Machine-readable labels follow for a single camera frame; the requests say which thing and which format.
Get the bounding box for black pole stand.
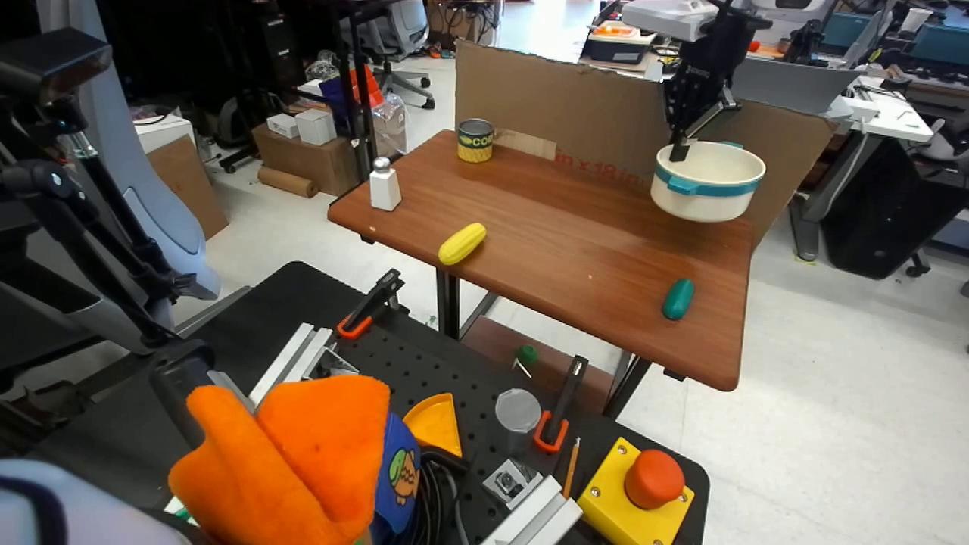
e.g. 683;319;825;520
332;0;382;184

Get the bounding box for yellow box with red button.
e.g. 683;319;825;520
577;437;696;545

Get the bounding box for leaning cardboard board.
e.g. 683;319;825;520
146;135;230;241

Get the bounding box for white bowl with teal band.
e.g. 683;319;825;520
650;140;767;223

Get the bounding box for coil of black cable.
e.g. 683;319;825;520
413;450;472;545

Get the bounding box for white salt shaker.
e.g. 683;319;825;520
369;157;403;212

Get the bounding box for clear plastic bag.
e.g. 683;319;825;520
371;92;410;159

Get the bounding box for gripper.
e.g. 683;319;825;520
665;14;759;164

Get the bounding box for orange pencil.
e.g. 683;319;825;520
561;437;582;500

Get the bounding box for office chair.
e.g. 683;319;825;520
354;0;438;111

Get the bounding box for orange plush cloth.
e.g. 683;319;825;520
167;375;392;545

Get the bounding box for brown cardboard box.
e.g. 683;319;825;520
251;123;363;197

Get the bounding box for yellow-labelled corn can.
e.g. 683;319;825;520
456;118;496;164

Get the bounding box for camera on tripod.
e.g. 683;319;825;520
0;29;252;455

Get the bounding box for yellow toy corn cob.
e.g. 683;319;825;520
438;222;488;266

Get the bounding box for silver metal cup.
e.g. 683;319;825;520
495;388;543;456

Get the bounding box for dark tray with orange items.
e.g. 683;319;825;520
581;21;659;66

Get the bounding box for brown paper roll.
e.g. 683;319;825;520
257;166;321;200

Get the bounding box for small silver square mount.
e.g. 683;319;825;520
482;457;545;510

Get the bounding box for yellow triangular dish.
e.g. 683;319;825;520
402;392;463;459

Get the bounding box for black bin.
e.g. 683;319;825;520
821;139;969;280

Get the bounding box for teal oval toy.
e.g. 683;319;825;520
662;278;696;321

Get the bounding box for white desk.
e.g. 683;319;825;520
787;74;936;263

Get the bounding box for aluminium rail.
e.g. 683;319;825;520
248;322;361;410
480;475;584;545

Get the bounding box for large cardboard sheet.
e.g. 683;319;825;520
454;39;837;244

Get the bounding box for blue cloth with turtle print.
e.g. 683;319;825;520
369;412;422;544

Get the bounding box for black clamp with orange grip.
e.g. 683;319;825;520
336;269;406;341
533;354;590;454

